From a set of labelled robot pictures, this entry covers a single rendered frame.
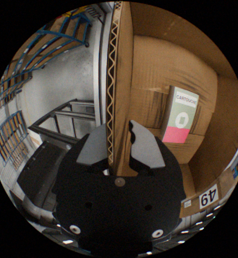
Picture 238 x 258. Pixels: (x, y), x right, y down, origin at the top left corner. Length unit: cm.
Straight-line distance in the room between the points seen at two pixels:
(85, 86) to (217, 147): 117
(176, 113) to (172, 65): 11
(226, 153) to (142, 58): 32
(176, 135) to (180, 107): 7
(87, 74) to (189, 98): 102
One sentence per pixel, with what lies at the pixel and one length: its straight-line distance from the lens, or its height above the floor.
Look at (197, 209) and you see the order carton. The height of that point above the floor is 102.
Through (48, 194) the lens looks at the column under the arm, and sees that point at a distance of 41.
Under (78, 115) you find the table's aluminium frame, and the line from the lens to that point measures 69.
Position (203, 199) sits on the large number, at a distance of 65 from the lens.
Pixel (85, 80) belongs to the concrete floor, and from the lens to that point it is 110.
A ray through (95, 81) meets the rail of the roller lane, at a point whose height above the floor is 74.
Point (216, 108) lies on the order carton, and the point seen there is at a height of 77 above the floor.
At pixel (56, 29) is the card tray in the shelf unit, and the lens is 86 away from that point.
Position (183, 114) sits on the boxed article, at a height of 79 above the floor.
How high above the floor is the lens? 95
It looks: 57 degrees down
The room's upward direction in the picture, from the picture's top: 164 degrees counter-clockwise
